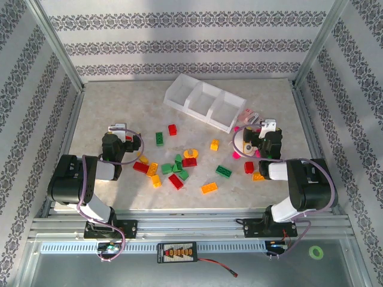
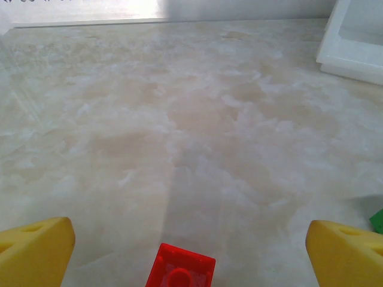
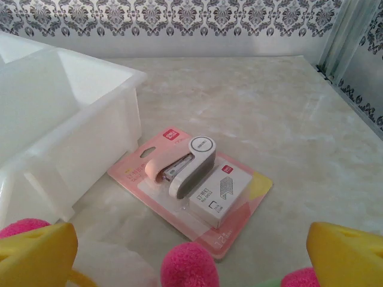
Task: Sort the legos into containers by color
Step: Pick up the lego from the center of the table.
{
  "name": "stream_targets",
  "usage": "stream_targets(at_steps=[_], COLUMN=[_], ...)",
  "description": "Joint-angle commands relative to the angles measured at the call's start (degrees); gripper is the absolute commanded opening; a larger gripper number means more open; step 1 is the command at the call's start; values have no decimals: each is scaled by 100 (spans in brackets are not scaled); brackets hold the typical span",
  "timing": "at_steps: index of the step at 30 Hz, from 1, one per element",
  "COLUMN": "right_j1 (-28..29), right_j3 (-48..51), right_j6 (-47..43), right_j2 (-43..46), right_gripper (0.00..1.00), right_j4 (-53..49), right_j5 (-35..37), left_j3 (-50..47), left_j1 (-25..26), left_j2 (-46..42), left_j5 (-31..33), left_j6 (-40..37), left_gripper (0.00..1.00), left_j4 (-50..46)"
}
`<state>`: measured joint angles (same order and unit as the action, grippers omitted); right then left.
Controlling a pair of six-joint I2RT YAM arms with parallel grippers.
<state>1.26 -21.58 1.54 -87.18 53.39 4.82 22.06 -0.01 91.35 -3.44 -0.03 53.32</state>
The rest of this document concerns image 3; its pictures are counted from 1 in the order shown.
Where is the aluminium frame post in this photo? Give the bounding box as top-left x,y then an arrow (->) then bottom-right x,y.
315,0 -> 383,90

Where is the white three-compartment plastic container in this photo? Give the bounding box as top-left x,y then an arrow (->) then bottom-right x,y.
0,31 -> 148,225

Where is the pink white mini stapler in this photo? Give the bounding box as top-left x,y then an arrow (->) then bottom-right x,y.
144,136 -> 217,199

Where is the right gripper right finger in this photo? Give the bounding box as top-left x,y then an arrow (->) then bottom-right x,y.
306,221 -> 383,287

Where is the pink stapler blister card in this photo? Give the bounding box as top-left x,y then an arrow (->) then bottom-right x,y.
107,126 -> 273,260

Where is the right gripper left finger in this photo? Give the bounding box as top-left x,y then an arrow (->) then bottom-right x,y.
0,221 -> 79,287

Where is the aluminium frame side rail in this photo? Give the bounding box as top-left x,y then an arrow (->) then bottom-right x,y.
312,61 -> 383,134

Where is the white staple box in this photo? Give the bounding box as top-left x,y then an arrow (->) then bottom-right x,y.
189,163 -> 253,230

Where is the pink pompom green toy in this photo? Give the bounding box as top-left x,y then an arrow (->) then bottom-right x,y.
0,218 -> 318,287

